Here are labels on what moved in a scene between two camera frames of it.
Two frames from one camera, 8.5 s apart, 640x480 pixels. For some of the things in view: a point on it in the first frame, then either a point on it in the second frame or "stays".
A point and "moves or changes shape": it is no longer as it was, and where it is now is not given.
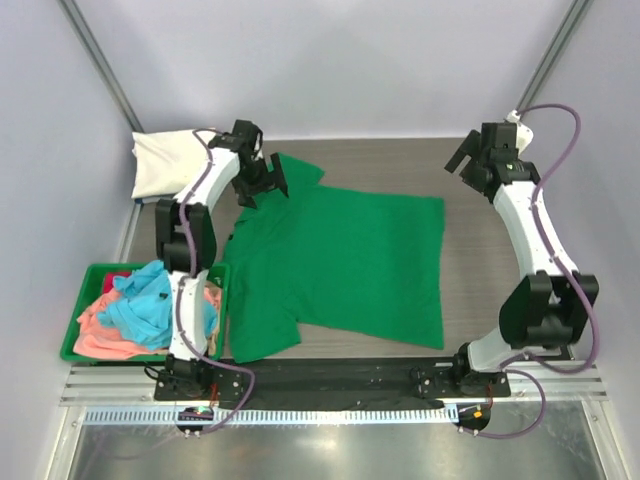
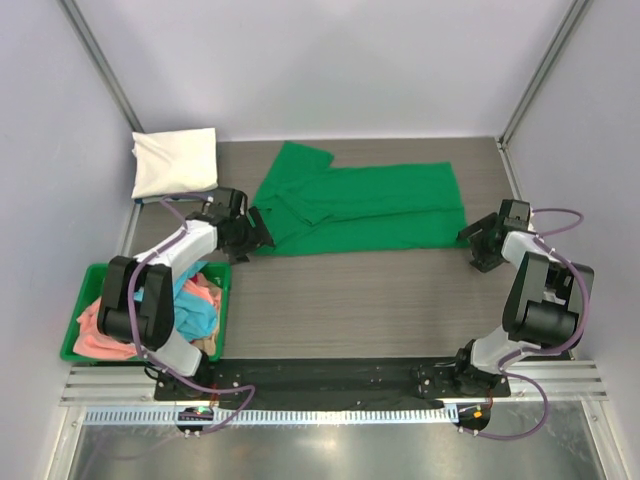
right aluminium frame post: (554, 52) stays
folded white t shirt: (168, 162) stays
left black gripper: (248, 191) to (257, 235)
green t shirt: (334, 261) moves or changes shape
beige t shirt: (213, 348) stays
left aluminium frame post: (102, 64) stays
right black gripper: (469, 147) to (483, 261)
